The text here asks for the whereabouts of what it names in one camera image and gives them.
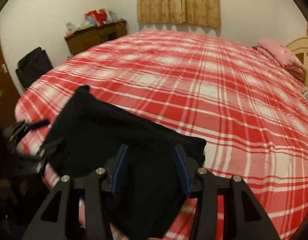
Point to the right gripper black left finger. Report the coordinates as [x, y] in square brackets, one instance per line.
[77, 208]

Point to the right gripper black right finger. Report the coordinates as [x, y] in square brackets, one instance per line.
[244, 217]

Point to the black pants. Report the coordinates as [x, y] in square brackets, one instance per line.
[147, 194]

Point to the brown wooden door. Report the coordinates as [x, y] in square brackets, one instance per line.
[9, 96]

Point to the black suitcase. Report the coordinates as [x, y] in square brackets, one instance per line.
[33, 66]

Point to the red white plaid bed cover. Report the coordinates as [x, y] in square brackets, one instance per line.
[251, 112]

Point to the brown wooden dresser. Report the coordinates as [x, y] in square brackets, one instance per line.
[82, 40]

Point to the red items on dresser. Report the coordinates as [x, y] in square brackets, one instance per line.
[101, 17]

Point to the folded pink blanket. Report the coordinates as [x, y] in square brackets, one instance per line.
[282, 56]

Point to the cream wooden headboard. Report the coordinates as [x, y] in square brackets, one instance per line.
[300, 48]

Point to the beige patterned window curtain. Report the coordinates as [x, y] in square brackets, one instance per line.
[196, 12]

